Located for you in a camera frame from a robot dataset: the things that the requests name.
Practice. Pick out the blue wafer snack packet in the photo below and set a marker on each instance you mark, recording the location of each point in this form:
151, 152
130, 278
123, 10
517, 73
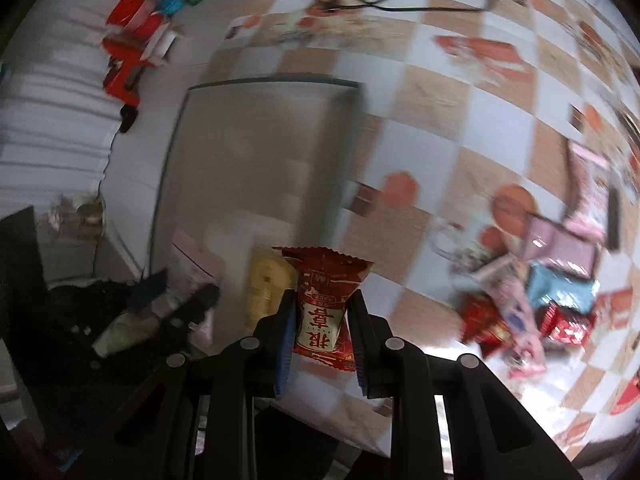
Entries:
547, 284

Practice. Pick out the pink cranberry cookie packet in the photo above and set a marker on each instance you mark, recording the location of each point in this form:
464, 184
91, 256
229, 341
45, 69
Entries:
587, 213

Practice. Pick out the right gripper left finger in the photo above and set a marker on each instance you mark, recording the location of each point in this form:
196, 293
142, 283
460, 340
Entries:
277, 337

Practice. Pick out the red wafer snack packet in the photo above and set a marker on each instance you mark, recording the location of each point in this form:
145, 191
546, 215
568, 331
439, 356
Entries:
563, 325

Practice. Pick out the grey storage tray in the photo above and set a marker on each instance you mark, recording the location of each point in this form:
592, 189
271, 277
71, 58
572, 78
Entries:
257, 161

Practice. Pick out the red square snack packet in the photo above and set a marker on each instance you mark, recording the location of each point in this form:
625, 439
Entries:
483, 325

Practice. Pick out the mauve wafer snack packet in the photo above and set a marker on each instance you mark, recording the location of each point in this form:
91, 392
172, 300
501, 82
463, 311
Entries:
550, 244

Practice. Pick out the pink flat snack packet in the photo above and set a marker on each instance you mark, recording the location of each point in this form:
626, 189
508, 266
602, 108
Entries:
193, 268

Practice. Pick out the red gold candy packet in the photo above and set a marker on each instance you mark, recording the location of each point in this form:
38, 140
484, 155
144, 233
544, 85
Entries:
326, 279

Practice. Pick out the yellow pastry in clear wrapper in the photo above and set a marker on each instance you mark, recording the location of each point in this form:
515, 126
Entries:
269, 276

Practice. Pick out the pink cartoon snack packet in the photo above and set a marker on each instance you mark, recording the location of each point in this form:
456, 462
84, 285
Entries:
501, 282

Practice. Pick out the dark bar in clear wrapper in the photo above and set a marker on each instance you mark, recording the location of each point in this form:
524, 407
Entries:
613, 222

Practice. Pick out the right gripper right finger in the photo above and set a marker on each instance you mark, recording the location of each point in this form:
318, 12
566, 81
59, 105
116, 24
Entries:
369, 333

